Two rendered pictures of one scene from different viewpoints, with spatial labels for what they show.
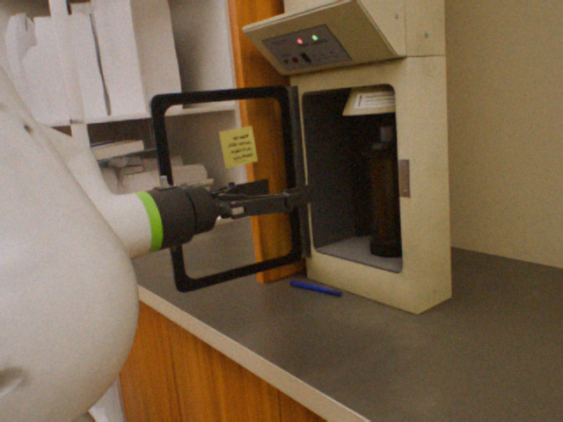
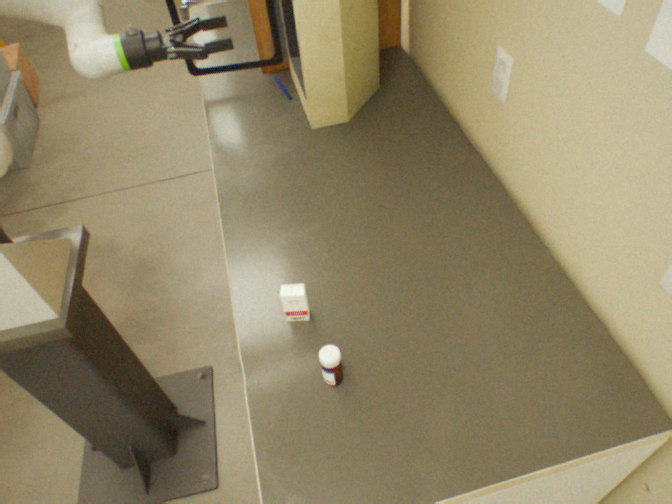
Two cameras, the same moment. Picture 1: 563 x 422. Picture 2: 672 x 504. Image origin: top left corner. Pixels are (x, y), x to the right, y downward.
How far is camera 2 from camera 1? 0.98 m
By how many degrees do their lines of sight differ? 44
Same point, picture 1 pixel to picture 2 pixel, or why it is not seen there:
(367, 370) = (244, 159)
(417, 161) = (305, 31)
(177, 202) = (134, 46)
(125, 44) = not seen: outside the picture
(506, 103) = not seen: outside the picture
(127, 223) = (104, 59)
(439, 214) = (332, 68)
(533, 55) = not seen: outside the picture
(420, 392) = (251, 179)
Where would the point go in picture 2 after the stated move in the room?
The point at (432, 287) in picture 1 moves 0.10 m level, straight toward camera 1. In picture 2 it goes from (326, 114) to (303, 132)
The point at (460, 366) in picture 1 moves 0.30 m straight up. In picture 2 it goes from (287, 171) to (266, 68)
